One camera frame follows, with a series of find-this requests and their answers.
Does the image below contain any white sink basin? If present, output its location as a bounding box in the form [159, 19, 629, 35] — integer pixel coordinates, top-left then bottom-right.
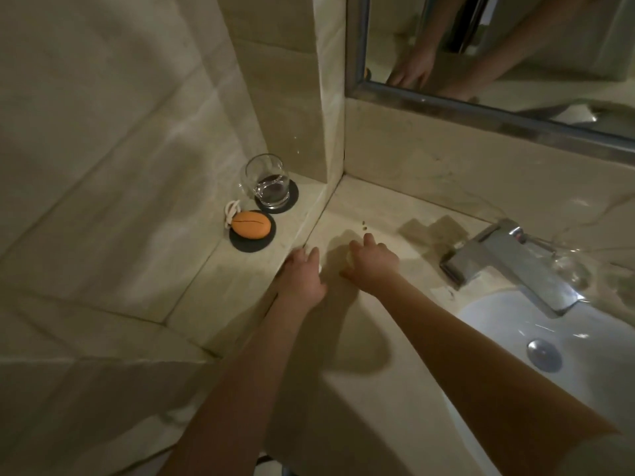
[441, 287, 635, 476]

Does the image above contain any person's right forearm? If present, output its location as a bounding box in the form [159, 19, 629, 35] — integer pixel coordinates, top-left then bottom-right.
[382, 277, 616, 476]

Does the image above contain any person's right hand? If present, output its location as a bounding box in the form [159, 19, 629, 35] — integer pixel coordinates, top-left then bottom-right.
[339, 232, 402, 293]

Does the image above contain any clear glass dish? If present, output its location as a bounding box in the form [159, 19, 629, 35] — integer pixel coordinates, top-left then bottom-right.
[548, 237, 596, 291]

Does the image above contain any orange soap with cord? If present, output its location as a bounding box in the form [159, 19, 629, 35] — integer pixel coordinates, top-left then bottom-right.
[224, 200, 273, 239]

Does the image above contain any round sink drain stopper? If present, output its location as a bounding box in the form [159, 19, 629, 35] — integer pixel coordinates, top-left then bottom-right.
[527, 339, 563, 374]

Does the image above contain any metal framed wall mirror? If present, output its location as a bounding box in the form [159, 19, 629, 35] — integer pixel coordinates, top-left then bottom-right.
[345, 0, 635, 167]

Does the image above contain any chrome faucet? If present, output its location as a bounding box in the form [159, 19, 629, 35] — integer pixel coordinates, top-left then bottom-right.
[439, 218, 589, 315]

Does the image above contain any clear drinking glass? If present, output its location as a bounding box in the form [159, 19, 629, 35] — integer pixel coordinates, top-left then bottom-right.
[239, 153, 292, 209]

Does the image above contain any person's left forearm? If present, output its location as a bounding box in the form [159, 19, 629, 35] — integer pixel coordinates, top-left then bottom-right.
[158, 297, 318, 476]

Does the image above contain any round black coaster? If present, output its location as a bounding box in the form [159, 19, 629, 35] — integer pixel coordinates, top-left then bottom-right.
[254, 179, 300, 215]

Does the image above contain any person's left hand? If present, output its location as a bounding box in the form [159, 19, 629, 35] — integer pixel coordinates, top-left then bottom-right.
[274, 246, 328, 313]

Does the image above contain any round black soap dish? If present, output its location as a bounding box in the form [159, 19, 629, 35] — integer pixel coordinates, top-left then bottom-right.
[228, 210, 277, 253]

